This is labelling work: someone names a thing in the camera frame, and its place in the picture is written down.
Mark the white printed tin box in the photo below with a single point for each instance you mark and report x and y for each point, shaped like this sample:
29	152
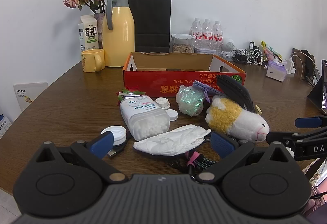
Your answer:
207	50

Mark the red cardboard box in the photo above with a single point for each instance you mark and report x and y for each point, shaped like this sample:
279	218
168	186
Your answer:
158	80

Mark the pink patterned cloth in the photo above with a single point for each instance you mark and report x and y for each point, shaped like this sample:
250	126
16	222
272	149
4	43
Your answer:
319	188

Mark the white milk carton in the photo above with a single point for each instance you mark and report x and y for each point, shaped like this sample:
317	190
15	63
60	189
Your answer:
86	32

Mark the clear container of seeds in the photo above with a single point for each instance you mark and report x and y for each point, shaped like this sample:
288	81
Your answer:
182	45

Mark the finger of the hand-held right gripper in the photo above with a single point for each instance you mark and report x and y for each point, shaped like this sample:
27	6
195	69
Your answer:
279	138
307	122

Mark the cotton swab bottle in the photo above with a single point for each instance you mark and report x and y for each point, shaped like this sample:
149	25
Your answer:
145	119

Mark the yellow mug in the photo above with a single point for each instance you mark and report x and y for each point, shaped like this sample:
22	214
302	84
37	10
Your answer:
90	61

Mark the brown board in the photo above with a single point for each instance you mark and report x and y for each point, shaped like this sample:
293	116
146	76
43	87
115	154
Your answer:
297	54

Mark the purple tissue pack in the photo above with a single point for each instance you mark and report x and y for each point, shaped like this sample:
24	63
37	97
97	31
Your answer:
276	70

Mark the black paper bag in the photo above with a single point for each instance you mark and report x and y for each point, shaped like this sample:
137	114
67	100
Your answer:
150	22

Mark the colourful snack packet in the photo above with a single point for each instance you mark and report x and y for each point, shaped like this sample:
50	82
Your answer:
270	50

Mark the large white bottle lid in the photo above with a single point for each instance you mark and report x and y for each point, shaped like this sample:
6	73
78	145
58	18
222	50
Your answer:
116	133

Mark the white and yellow plush sheep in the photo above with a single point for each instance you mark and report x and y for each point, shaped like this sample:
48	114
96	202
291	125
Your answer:
230	119

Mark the purple knit pouch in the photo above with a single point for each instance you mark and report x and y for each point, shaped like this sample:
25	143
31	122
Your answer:
204	89

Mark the black zip pouch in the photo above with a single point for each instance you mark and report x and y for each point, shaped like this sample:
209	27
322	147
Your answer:
236	91

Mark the blue and white box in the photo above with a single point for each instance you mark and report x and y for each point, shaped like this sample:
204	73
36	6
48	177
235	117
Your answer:
4	125

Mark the white flat carton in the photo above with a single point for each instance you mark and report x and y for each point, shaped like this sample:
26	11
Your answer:
29	95

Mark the yellow thermos jug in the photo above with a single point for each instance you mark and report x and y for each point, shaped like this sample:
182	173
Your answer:
118	34

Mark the glass flower vase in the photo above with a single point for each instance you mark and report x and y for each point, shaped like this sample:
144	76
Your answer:
100	24

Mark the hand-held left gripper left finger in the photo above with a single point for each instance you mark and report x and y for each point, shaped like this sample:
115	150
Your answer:
102	142

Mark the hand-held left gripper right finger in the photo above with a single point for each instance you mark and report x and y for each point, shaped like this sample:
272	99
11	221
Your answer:
222	142

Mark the white tissue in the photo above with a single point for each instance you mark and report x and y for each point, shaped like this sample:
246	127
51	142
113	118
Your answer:
173	141

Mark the green iridescent plastic bag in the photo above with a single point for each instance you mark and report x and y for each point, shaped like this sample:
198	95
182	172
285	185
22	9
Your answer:
190	101

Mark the small white round cap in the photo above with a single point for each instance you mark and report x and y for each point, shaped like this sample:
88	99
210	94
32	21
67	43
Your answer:
172	114
161	103

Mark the cheese-shaped yellow block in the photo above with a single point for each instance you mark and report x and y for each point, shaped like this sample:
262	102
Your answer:
258	110

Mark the black tablet stand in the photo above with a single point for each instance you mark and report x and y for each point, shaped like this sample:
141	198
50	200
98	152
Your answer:
319	91

